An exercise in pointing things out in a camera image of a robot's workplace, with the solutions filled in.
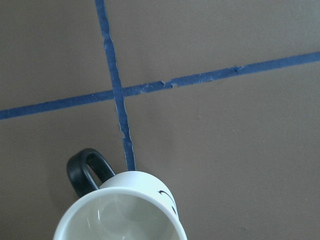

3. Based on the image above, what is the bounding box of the white smiley mug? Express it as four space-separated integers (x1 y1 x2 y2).
53 148 187 240

